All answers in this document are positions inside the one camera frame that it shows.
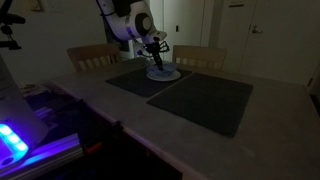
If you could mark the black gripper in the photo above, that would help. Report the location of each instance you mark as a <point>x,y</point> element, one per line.
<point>154,50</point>

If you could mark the blue wiping cloth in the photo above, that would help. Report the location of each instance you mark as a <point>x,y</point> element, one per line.
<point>167,69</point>

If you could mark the blue lit robot base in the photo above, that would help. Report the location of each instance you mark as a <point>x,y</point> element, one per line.
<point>22,157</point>

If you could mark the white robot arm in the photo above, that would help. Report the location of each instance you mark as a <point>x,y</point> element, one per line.
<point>133,20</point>

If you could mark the white round plate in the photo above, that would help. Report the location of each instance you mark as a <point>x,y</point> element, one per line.
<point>174,76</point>

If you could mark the dark placemat under plate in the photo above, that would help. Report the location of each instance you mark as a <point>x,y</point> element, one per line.
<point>140,83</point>

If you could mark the right wooden chair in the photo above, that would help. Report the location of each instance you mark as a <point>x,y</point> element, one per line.
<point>205,57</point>

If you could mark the wooden chair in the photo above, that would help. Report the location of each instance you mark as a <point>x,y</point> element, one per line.
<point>205,57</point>
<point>94,56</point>

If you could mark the left wooden chair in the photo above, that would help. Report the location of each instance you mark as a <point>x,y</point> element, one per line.
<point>94,56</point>

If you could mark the large dark placemat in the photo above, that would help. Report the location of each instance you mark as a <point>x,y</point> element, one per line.
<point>214,103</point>

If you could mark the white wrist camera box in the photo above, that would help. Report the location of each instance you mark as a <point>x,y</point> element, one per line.
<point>156,36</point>

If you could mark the red handled clamp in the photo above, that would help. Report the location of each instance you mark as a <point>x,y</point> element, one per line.
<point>96,142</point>

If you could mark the white door with handle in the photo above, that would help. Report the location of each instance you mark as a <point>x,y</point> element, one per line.
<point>284,40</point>

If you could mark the black camera tripod mount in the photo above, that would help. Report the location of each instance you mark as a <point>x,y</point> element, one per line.
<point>6,20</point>

